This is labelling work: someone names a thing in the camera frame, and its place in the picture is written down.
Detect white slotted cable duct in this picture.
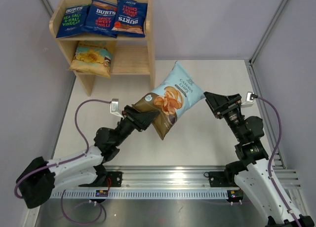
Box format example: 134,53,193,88
51,189,228,200

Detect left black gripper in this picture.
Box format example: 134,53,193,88
113,105,159,147

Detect blue sea salt vinegar bag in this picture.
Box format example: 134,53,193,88
56,4,90,38

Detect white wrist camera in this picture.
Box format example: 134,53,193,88
110,99,123,118
241,91,258,108

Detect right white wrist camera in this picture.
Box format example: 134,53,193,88
241,91,258,108

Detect wooden two-tier shelf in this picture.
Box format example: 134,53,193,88
49,0,156,96

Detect blue spicy sweet chilli bag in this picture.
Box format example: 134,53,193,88
81,0,117,38

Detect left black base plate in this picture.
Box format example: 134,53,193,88
80,171,123,188

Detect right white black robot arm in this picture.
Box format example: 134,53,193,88
204,92,315,227

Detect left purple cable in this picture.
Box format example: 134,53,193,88
14,99,114,224

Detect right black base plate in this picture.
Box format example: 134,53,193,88
203,171,247,189

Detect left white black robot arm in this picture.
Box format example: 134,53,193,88
14,99,159,209

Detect light blue cassava chips bag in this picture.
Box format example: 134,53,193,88
132,61,205,140

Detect aluminium mounting rail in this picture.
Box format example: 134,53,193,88
49,165,301,188

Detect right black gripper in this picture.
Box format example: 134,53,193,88
204,92,245,142

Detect yellow kettle cooked chips bag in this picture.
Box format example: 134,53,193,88
69,40,117,78

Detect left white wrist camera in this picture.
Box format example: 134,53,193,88
110,99,123,118

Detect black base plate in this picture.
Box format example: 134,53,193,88
80,171,123,188
203,171,247,189

